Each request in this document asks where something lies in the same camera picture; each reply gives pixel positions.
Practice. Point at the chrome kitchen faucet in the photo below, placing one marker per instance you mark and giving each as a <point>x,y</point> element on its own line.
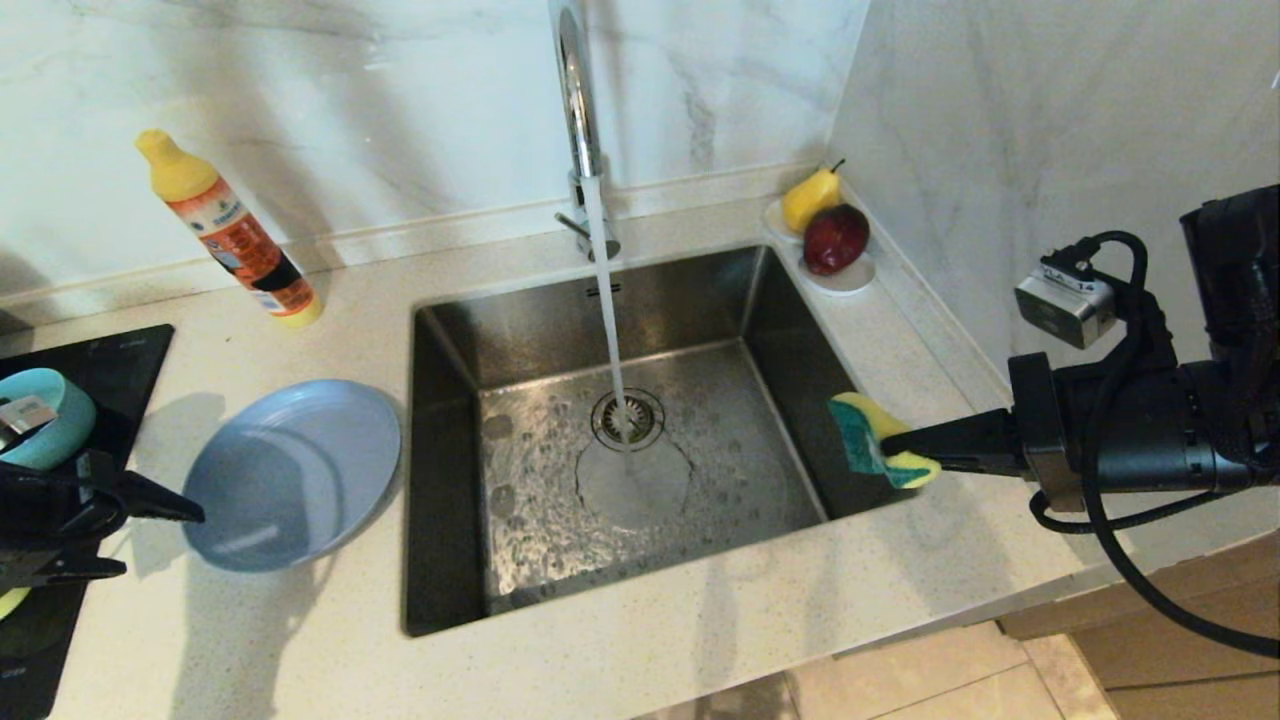
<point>575,100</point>

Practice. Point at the yellow pear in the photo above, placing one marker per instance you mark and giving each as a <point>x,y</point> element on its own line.
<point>808,200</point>

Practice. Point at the dark red apple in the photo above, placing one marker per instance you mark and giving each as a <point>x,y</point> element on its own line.
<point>835,240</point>

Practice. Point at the stainless steel sink basin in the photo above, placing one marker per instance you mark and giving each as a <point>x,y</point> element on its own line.
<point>760,400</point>

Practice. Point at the metal sink drain strainer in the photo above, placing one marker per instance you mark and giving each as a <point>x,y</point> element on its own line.
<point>645,420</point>

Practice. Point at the orange dish soap bottle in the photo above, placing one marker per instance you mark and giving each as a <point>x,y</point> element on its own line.
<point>235,235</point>

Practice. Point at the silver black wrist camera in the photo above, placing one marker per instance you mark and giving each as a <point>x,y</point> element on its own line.
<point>1065,300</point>

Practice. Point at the teal bowl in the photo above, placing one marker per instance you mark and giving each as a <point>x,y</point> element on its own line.
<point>70,420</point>

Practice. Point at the small white dish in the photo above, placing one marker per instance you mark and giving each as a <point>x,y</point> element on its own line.
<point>850,281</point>
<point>775,222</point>

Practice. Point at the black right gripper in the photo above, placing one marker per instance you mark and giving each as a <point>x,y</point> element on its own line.
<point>1150,430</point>

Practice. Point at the black induction cooktop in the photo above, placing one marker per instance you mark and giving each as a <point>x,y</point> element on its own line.
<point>110,370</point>

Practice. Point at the white framed wrist camera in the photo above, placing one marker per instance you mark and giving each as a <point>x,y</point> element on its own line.
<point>25,415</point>

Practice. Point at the blue-grey plate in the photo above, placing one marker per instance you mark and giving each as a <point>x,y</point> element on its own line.
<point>290,475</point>

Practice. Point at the yellow-green bowl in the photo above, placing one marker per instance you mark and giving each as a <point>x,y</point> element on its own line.
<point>10,603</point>

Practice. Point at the beige wooden cabinet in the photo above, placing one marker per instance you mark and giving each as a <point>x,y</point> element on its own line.
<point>1100,640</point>

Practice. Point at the yellow and green sponge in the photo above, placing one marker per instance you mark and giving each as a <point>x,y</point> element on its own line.
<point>860,440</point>

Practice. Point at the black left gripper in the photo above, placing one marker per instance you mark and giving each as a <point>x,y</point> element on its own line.
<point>50,510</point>

